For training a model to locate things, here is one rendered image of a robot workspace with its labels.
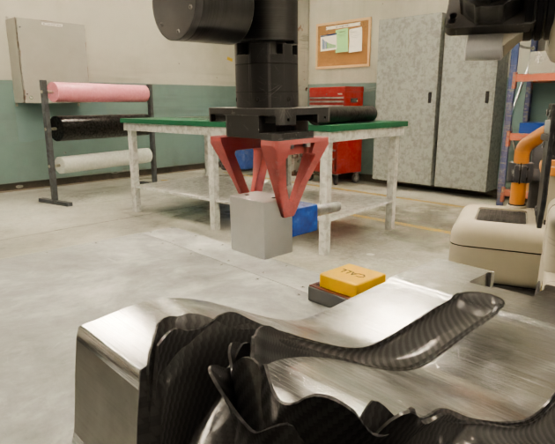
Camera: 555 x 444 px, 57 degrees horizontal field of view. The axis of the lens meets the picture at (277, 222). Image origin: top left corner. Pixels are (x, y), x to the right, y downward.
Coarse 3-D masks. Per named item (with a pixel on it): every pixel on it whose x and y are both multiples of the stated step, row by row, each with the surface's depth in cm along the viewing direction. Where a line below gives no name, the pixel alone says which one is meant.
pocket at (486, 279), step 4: (488, 272) 48; (492, 272) 48; (480, 276) 47; (484, 276) 48; (488, 276) 48; (492, 276) 48; (472, 280) 46; (476, 280) 46; (480, 280) 47; (484, 280) 48; (488, 280) 48; (492, 280) 48; (480, 284) 47; (484, 284) 48; (488, 284) 48; (492, 284) 49; (496, 288) 48; (500, 288) 48; (512, 292) 47; (516, 292) 47; (524, 296) 46; (528, 296) 46
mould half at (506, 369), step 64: (128, 320) 27; (256, 320) 31; (320, 320) 39; (384, 320) 39; (512, 320) 38; (128, 384) 23; (320, 384) 21; (384, 384) 23; (448, 384) 30; (512, 384) 30
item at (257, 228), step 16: (256, 192) 50; (240, 208) 48; (256, 208) 46; (272, 208) 46; (304, 208) 49; (320, 208) 54; (336, 208) 55; (240, 224) 48; (256, 224) 46; (272, 224) 46; (288, 224) 48; (304, 224) 50; (240, 240) 49; (256, 240) 47; (272, 240) 47; (288, 240) 48; (256, 256) 47; (272, 256) 47
